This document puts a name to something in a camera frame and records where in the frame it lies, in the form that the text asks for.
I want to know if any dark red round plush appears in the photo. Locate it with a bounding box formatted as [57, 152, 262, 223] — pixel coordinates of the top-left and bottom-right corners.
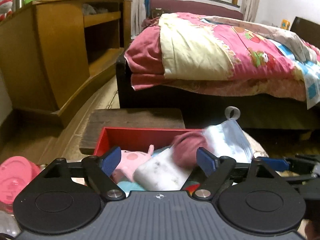
[171, 131, 212, 168]

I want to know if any pink pig plush toy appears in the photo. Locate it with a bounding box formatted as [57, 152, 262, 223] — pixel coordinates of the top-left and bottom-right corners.
[112, 145, 154, 183]

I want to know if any floral tablecloth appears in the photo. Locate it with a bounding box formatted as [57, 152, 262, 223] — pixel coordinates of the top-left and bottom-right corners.
[241, 131, 269, 160]

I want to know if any red cardboard box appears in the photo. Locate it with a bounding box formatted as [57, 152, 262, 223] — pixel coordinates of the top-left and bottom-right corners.
[93, 126, 201, 157]

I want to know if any pink milk tea cup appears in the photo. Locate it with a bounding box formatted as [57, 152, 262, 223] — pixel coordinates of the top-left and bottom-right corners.
[0, 156, 41, 213]

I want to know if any glass coffee jar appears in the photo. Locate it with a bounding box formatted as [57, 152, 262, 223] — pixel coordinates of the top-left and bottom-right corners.
[0, 211, 21, 237]

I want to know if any pink floral quilt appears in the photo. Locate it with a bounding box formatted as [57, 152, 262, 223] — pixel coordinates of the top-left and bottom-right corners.
[124, 12, 319, 108]

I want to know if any wooden desk cabinet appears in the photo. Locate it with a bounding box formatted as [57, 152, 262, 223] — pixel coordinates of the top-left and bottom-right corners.
[1, 0, 131, 127]

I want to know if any red santa doll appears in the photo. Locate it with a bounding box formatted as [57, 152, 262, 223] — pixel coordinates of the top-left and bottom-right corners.
[0, 0, 13, 22]

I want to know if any dark bed frame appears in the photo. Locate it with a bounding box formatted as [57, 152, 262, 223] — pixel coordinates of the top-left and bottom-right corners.
[117, 5, 319, 130]

